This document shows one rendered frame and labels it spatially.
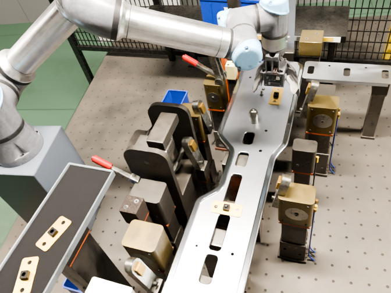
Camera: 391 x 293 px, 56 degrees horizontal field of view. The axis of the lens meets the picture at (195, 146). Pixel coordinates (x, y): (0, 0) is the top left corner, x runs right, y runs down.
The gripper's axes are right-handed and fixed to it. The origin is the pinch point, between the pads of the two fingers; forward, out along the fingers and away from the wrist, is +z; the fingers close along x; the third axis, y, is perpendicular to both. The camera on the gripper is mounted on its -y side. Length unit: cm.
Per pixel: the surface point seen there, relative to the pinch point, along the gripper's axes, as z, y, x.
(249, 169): 1.6, 32.2, -1.8
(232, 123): 1.6, 14.9, -11.5
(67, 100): 102, -84, -190
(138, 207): -8, 56, -24
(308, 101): -4.0, 7.2, 11.0
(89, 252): -2, 68, -35
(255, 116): -1.5, 13.6, -4.0
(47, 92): 102, -91, -216
